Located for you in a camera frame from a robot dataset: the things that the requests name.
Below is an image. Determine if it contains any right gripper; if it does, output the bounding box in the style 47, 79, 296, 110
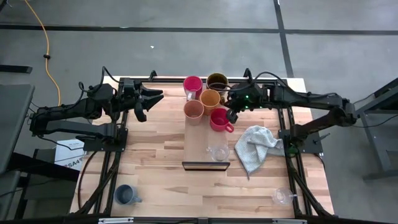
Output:
222, 81, 265, 111

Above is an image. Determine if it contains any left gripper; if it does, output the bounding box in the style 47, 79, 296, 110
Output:
118, 78, 165, 111

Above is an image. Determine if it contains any orange cup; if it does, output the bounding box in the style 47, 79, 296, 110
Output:
199, 88, 222, 116

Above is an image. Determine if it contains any brown mug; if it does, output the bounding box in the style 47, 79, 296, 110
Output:
205, 72, 229, 94

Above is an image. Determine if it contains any peach cup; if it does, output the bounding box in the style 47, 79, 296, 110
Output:
183, 99, 205, 126

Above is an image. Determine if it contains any red and white mug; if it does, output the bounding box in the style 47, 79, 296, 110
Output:
182, 75, 204, 102

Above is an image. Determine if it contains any clear plastic cup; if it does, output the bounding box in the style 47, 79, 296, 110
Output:
205, 143, 231, 162
271, 187, 298, 206

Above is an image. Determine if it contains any blue-grey mug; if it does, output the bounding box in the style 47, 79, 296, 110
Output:
113, 184, 143, 206

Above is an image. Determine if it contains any grey waffle cloth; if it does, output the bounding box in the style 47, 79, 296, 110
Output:
234, 124, 285, 180

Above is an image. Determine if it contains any white printed cardboard box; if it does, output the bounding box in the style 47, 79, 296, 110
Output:
54, 139, 85, 171

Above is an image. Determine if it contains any black cart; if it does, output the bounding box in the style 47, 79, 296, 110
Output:
0, 148, 80, 220

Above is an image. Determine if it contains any black flat bar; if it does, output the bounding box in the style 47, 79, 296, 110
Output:
0, 64, 34, 74

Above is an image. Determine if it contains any grey table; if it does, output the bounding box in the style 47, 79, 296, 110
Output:
0, 83, 35, 175

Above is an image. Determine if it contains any black aluminium table frame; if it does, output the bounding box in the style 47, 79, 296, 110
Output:
70, 77, 335, 224

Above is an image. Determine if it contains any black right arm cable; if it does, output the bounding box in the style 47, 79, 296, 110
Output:
208, 67, 289, 93

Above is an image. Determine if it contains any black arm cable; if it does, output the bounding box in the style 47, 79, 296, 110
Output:
208, 67, 289, 93
78, 65, 121, 94

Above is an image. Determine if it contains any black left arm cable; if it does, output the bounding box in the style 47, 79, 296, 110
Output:
78, 65, 121, 94

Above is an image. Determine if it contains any black hose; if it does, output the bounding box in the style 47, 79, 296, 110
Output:
77, 151, 98, 210

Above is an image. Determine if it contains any yellow cable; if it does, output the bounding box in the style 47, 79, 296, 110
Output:
23, 0, 62, 106

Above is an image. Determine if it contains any silver metal bracket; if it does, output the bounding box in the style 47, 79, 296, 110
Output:
272, 218, 308, 224
98, 217, 135, 224

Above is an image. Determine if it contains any black desk cable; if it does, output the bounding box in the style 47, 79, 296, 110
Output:
354, 93, 398, 129

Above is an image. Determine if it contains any black frame desk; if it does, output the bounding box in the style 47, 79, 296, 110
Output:
342, 77, 398, 181

